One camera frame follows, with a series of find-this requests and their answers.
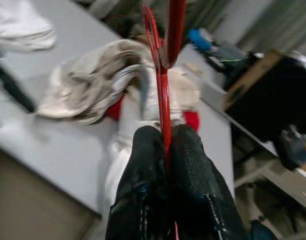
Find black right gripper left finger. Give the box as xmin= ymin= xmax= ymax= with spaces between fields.
xmin=105 ymin=125 xmax=175 ymax=240

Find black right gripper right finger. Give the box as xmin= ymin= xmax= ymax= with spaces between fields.
xmin=169 ymin=124 xmax=249 ymax=240

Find red plastic hanger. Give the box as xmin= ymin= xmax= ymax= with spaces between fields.
xmin=140 ymin=0 xmax=188 ymax=240

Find white t-shirt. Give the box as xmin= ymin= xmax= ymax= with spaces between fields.
xmin=0 ymin=0 xmax=58 ymax=53

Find plain white garment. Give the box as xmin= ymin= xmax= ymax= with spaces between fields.
xmin=102 ymin=59 xmax=201 ymax=222

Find red cloth garment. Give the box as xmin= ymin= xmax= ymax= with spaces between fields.
xmin=104 ymin=99 xmax=202 ymax=131

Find wooden-sided black speaker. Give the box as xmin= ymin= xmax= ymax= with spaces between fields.
xmin=222 ymin=48 xmax=306 ymax=143

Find white denim jacket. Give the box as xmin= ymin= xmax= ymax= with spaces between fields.
xmin=36 ymin=38 xmax=201 ymax=126

